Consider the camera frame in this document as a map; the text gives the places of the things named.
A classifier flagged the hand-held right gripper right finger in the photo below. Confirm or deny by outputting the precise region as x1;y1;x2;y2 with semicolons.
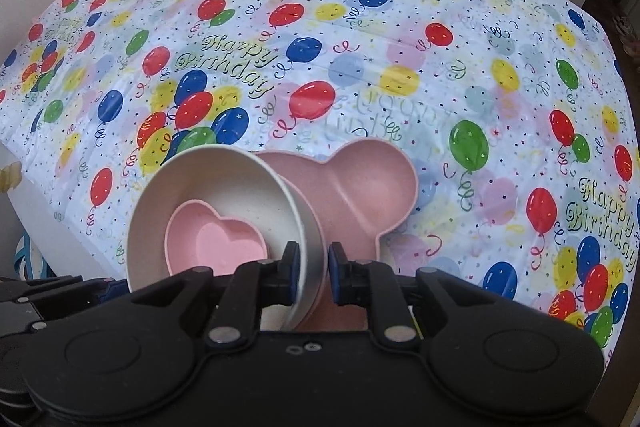
327;242;494;350

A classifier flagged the pink bear-shaped plate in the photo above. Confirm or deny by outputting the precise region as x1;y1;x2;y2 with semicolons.
257;139;419;333

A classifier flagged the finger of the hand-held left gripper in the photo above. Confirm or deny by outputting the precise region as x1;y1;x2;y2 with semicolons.
0;275;132;308

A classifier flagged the blue strap bag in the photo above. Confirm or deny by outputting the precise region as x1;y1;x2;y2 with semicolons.
14;234;51;279

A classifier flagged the pink heart-shaped dish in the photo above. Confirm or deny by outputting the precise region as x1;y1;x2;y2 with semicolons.
165;201;274;276

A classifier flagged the cream bowl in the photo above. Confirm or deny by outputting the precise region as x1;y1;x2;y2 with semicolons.
126;143;329;333

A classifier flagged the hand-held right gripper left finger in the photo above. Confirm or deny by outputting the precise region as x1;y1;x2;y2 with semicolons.
131;241;302;349

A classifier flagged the balloon print tablecloth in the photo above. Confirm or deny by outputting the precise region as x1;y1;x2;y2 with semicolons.
0;0;640;369

